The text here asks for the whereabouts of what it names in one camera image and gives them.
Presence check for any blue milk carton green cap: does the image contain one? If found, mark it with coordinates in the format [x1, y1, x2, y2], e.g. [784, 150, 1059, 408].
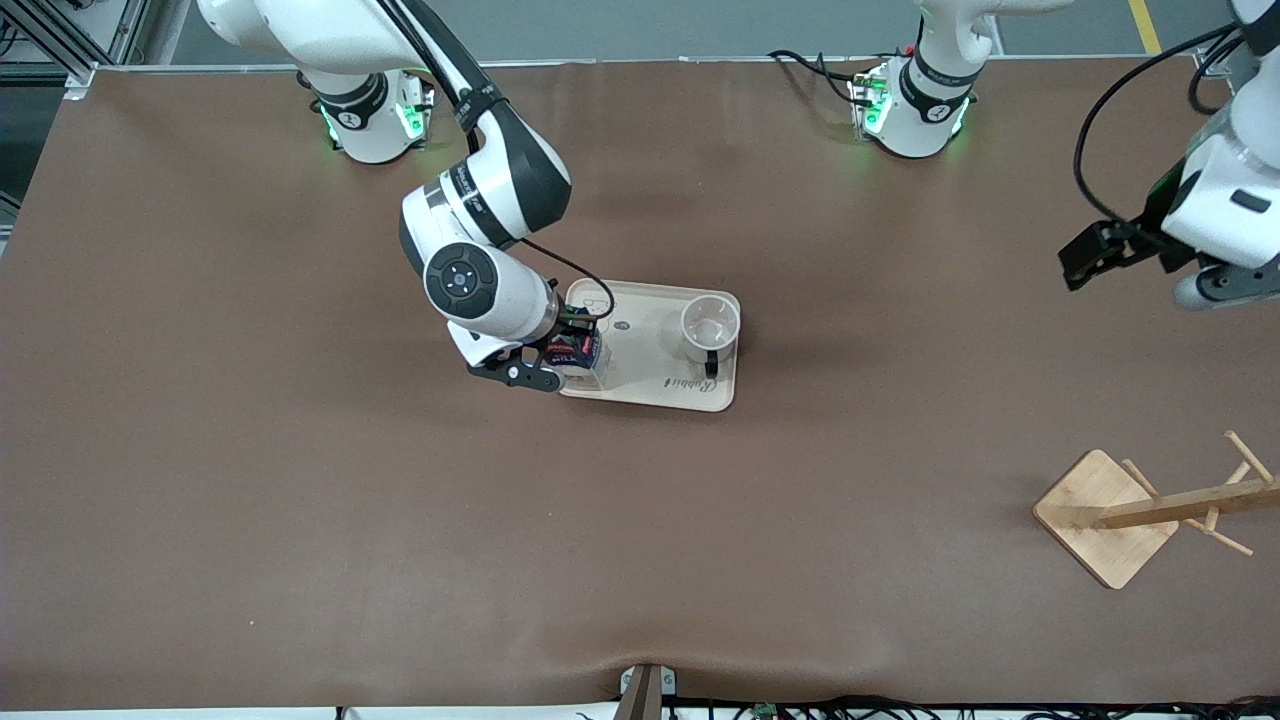
[543, 330, 613, 389]

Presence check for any white smiley cup black handle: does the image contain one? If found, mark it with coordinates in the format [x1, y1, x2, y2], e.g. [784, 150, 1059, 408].
[680, 295, 742, 379]

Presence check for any cream plastic tray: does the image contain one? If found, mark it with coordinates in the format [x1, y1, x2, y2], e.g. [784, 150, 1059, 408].
[553, 278, 742, 413]

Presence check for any wooden cup stand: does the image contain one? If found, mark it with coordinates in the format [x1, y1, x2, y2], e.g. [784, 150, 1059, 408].
[1032, 430, 1280, 591]

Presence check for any yellow floor tape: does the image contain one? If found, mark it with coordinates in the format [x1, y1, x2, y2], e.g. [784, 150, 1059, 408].
[1128, 0, 1167, 57]

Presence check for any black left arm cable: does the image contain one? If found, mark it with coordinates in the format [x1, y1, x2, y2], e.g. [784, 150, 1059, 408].
[1073, 20, 1251, 233]

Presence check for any black left base cable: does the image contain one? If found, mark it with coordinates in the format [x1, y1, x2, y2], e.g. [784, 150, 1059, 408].
[768, 48, 867, 107]

